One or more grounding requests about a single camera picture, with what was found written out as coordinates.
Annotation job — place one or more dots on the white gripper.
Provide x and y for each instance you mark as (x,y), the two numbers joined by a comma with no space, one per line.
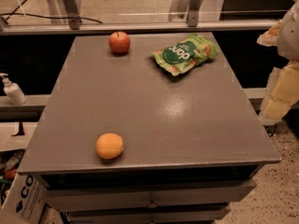
(290,36)

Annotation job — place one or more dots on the left metal frame bracket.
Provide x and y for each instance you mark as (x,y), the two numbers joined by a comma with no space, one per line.
(72,9)

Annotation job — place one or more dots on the white cardboard box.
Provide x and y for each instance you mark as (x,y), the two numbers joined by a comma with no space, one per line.
(24,203)

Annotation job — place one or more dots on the red apple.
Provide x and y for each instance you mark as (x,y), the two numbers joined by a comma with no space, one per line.
(119,42)

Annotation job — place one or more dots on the metal frame bracket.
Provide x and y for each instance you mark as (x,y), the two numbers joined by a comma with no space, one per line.
(72,9)
(193,12)

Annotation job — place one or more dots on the white pump lotion bottle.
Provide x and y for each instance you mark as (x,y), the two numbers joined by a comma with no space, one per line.
(13,91)

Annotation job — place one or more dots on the green rice chip bag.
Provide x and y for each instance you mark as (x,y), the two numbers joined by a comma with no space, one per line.
(185,55)

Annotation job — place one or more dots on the right metal frame bracket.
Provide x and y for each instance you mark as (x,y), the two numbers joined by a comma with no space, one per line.
(193,12)

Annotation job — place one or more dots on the metal rail bar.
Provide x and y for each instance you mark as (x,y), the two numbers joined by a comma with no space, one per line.
(137,28)

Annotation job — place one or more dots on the orange fruit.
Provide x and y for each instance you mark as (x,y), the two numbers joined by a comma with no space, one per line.
(109,146)

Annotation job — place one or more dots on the grey drawer cabinet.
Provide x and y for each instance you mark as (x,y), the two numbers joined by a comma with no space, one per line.
(192,144)

